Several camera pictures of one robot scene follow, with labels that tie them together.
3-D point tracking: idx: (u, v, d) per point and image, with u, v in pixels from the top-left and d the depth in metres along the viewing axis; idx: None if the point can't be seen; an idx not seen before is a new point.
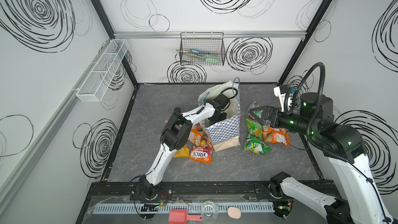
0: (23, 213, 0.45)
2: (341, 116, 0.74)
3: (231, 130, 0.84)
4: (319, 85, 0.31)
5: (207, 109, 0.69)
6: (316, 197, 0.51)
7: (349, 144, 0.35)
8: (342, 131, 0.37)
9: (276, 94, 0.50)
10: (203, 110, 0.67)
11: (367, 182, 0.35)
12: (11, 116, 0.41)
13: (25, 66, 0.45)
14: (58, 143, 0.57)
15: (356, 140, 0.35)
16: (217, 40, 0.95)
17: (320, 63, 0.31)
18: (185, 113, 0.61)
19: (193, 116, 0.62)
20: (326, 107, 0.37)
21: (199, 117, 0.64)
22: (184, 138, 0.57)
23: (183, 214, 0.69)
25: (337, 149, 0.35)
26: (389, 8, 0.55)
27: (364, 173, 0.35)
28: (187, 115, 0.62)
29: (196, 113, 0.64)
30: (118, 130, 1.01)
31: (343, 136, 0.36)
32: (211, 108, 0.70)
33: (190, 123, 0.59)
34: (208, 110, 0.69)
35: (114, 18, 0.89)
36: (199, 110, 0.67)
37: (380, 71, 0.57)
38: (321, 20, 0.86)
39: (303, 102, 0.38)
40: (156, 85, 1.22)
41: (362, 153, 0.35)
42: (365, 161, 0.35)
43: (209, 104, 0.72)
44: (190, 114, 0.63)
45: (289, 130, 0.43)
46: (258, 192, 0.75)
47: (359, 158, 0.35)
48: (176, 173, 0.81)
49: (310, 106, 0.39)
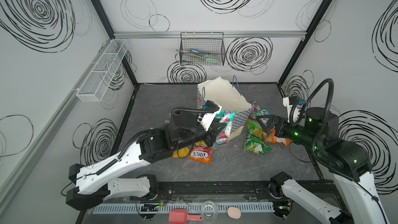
0: (23, 213, 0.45)
2: (341, 116, 0.74)
3: (241, 122, 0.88)
4: (327, 99, 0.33)
5: (122, 163, 0.40)
6: (320, 207, 0.51)
7: (355, 163, 0.35)
8: (347, 149, 0.37)
9: (285, 103, 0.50)
10: (114, 165, 0.40)
11: (372, 200, 0.35)
12: (11, 116, 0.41)
13: (26, 67, 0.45)
14: (58, 144, 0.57)
15: (361, 158, 0.36)
16: (217, 40, 0.95)
17: (329, 79, 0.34)
18: (86, 167, 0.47)
19: (88, 180, 0.40)
20: (332, 123, 0.37)
21: (98, 180, 0.39)
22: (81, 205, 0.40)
23: (183, 214, 0.69)
25: (342, 167, 0.36)
26: (389, 8, 0.55)
27: (369, 191, 0.35)
28: (80, 178, 0.40)
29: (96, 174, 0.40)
30: (118, 130, 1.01)
31: (349, 154, 0.36)
32: (131, 160, 0.40)
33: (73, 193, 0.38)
34: (124, 165, 0.40)
35: (113, 18, 0.90)
36: (101, 169, 0.40)
37: (381, 71, 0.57)
38: (321, 20, 0.86)
39: (309, 117, 0.41)
40: (156, 85, 1.22)
41: (368, 171, 0.36)
42: (370, 179, 0.36)
43: (132, 150, 0.42)
44: (86, 177, 0.40)
45: (293, 141, 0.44)
46: (258, 192, 0.75)
47: (364, 176, 0.35)
48: (177, 173, 0.81)
49: (316, 122, 0.39)
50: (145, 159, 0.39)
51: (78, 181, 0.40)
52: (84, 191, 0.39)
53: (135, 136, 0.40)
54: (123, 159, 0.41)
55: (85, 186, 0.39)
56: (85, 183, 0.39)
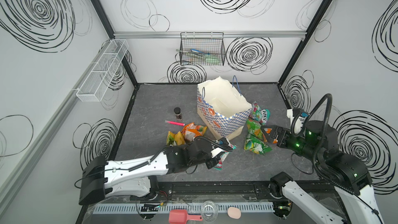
0: (23, 213, 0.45)
2: (341, 116, 0.74)
3: (241, 121, 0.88)
4: (326, 113, 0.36)
5: (150, 167, 0.48)
6: (322, 215, 0.51)
7: (354, 176, 0.36)
8: (347, 163, 0.38)
9: (288, 115, 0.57)
10: (142, 167, 0.47)
11: (372, 213, 0.36)
12: (11, 116, 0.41)
13: (26, 67, 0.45)
14: (58, 144, 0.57)
15: (360, 172, 0.37)
16: (217, 40, 0.95)
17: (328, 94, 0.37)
18: (114, 161, 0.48)
19: (117, 174, 0.44)
20: (331, 136, 0.38)
21: (129, 176, 0.45)
22: (93, 198, 0.41)
23: (183, 214, 0.69)
25: (343, 180, 0.37)
26: (389, 8, 0.55)
27: (369, 204, 0.36)
28: (108, 170, 0.44)
29: (127, 170, 0.45)
30: (118, 130, 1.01)
31: (349, 168, 0.37)
32: (160, 166, 0.49)
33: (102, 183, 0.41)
34: (152, 169, 0.48)
35: (113, 18, 0.90)
36: (134, 166, 0.47)
37: (381, 71, 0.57)
38: (321, 20, 0.86)
39: (309, 130, 0.42)
40: (156, 85, 1.22)
41: (368, 184, 0.37)
42: (370, 193, 0.36)
43: (162, 158, 0.51)
44: (115, 170, 0.44)
45: (296, 152, 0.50)
46: (258, 192, 0.75)
47: (364, 188, 0.36)
48: (176, 173, 0.81)
49: (315, 135, 0.41)
50: (168, 169, 0.50)
51: (105, 173, 0.43)
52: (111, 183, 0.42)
53: (167, 148, 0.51)
54: (153, 164, 0.49)
55: (114, 180, 0.43)
56: (114, 178, 0.43)
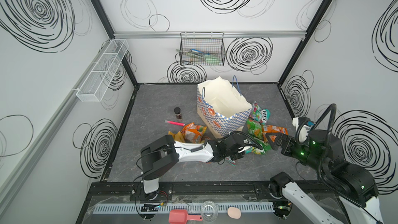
0: (23, 213, 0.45)
2: (341, 116, 0.74)
3: (241, 121, 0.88)
4: (329, 123, 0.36)
5: (203, 151, 0.56)
6: (323, 219, 0.51)
7: (361, 187, 0.35)
8: (354, 174, 0.37)
9: (294, 123, 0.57)
10: (198, 151, 0.54)
11: None
12: (12, 116, 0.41)
13: (27, 67, 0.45)
14: (58, 144, 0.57)
15: (368, 183, 0.36)
16: (217, 40, 0.95)
17: (332, 104, 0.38)
18: (179, 142, 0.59)
19: (183, 152, 0.50)
20: (334, 148, 0.38)
21: (190, 156, 0.51)
22: (161, 170, 0.44)
23: (183, 214, 0.69)
25: (350, 191, 0.36)
26: (389, 8, 0.55)
27: (374, 216, 0.36)
28: (177, 148, 0.49)
29: (189, 150, 0.52)
30: (118, 130, 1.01)
31: (356, 179, 0.36)
32: (210, 153, 0.58)
33: (176, 156, 0.46)
34: (204, 154, 0.56)
35: (113, 18, 0.90)
36: (194, 148, 0.54)
37: (380, 71, 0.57)
38: (321, 20, 0.86)
39: (313, 140, 0.42)
40: (156, 85, 1.22)
41: (374, 196, 0.36)
42: (375, 204, 0.36)
43: (209, 146, 0.60)
44: (182, 148, 0.50)
45: (301, 162, 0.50)
46: (258, 192, 0.75)
47: (370, 200, 0.36)
48: (177, 173, 0.81)
49: (320, 145, 0.41)
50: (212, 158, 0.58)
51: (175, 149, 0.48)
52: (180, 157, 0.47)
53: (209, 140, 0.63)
54: (204, 150, 0.57)
55: (182, 156, 0.48)
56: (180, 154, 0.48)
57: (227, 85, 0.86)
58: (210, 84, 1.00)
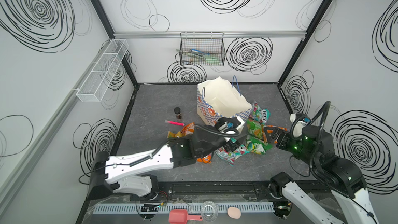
0: (22, 214, 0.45)
2: (341, 116, 0.74)
3: (241, 121, 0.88)
4: (321, 120, 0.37)
5: (153, 161, 0.45)
6: (323, 218, 0.51)
7: (349, 179, 0.38)
8: (342, 167, 0.39)
9: (292, 119, 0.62)
10: (144, 162, 0.44)
11: (368, 215, 0.37)
12: (12, 116, 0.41)
13: (27, 67, 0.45)
14: (58, 144, 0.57)
15: (355, 176, 0.38)
16: (217, 40, 0.95)
17: (327, 102, 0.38)
18: (116, 155, 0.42)
19: (118, 169, 0.42)
20: (326, 142, 0.40)
21: (131, 171, 0.42)
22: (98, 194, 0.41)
23: (183, 214, 0.69)
25: (338, 183, 0.38)
26: (389, 8, 0.55)
27: (364, 207, 0.37)
28: (109, 166, 0.42)
29: (128, 164, 0.43)
30: (118, 130, 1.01)
31: (344, 171, 0.39)
32: (162, 160, 0.45)
33: (103, 179, 0.40)
34: (155, 164, 0.44)
35: (113, 18, 0.90)
36: (134, 159, 0.44)
37: (380, 71, 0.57)
38: (321, 20, 0.86)
39: (306, 136, 0.44)
40: (156, 85, 1.22)
41: (362, 188, 0.38)
42: (365, 196, 0.38)
43: (162, 151, 0.47)
44: (116, 166, 0.42)
45: (295, 155, 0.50)
46: (258, 192, 0.75)
47: (359, 192, 0.38)
48: (176, 173, 0.81)
49: (311, 140, 0.43)
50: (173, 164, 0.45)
51: (107, 168, 0.42)
52: (111, 180, 0.40)
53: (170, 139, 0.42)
54: (155, 158, 0.45)
55: (118, 176, 0.41)
56: (114, 173, 0.41)
57: (227, 85, 0.86)
58: (210, 84, 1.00)
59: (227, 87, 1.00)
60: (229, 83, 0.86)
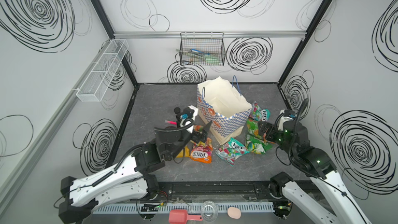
0: (22, 214, 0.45)
2: (341, 116, 0.74)
3: (241, 121, 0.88)
4: (298, 112, 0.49)
5: (117, 174, 0.44)
6: (322, 216, 0.51)
7: (317, 163, 0.45)
8: (315, 154, 0.47)
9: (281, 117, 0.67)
10: (110, 177, 0.44)
11: (343, 196, 0.42)
12: (12, 116, 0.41)
13: (27, 67, 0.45)
14: (58, 144, 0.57)
15: (324, 160, 0.45)
16: (217, 40, 0.95)
17: (306, 99, 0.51)
18: (79, 180, 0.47)
19: (83, 192, 0.42)
20: (302, 134, 0.47)
21: (95, 190, 0.42)
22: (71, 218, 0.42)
23: (183, 214, 0.69)
25: (310, 168, 0.45)
26: (389, 8, 0.55)
27: (337, 187, 0.43)
28: (73, 191, 0.42)
29: (91, 184, 0.43)
30: (118, 130, 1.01)
31: (314, 157, 0.46)
32: (126, 172, 0.45)
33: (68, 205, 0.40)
34: (119, 177, 0.44)
35: (113, 18, 0.90)
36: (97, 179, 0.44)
37: (380, 71, 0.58)
38: (321, 20, 0.86)
39: (285, 128, 0.51)
40: (156, 85, 1.22)
41: (333, 171, 0.44)
42: (337, 178, 0.44)
43: (121, 165, 0.46)
44: (80, 188, 0.42)
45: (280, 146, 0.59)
46: (258, 192, 0.75)
47: (330, 174, 0.44)
48: (177, 173, 0.81)
49: (289, 132, 0.50)
50: (139, 171, 0.45)
51: (71, 193, 0.42)
52: (78, 202, 0.41)
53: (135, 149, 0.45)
54: (119, 171, 0.45)
55: (82, 197, 0.41)
56: (79, 195, 0.41)
57: (227, 84, 0.86)
58: (210, 84, 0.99)
59: (227, 87, 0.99)
60: (229, 83, 0.86)
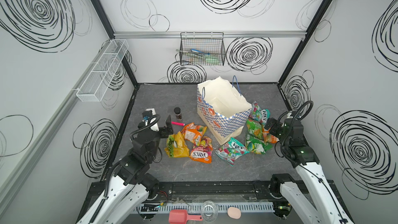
0: (23, 214, 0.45)
2: (341, 116, 0.74)
3: (241, 121, 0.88)
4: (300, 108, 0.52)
5: (111, 196, 0.45)
6: (310, 214, 0.51)
7: (300, 152, 0.53)
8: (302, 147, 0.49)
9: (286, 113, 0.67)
10: (104, 204, 0.44)
11: (320, 182, 0.47)
12: (12, 116, 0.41)
13: (27, 67, 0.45)
14: (58, 144, 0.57)
15: (309, 153, 0.53)
16: (217, 40, 0.95)
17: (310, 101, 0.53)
18: None
19: None
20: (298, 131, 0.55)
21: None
22: None
23: (183, 214, 0.69)
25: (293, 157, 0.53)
26: (389, 8, 0.55)
27: (315, 174, 0.48)
28: None
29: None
30: (118, 130, 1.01)
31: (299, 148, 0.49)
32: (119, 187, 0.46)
33: None
34: (115, 196, 0.45)
35: (113, 17, 0.89)
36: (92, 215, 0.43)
37: (380, 71, 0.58)
38: (321, 20, 0.86)
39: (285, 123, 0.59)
40: (156, 85, 1.22)
41: (315, 162, 0.51)
42: (316, 167, 0.50)
43: (110, 185, 0.47)
44: None
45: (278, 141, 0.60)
46: (258, 192, 0.75)
47: (310, 164, 0.50)
48: (176, 173, 0.81)
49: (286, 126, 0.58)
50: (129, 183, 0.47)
51: None
52: None
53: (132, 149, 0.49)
54: (110, 193, 0.46)
55: None
56: None
57: (227, 84, 0.86)
58: (210, 84, 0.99)
59: (227, 88, 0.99)
60: (229, 83, 0.86)
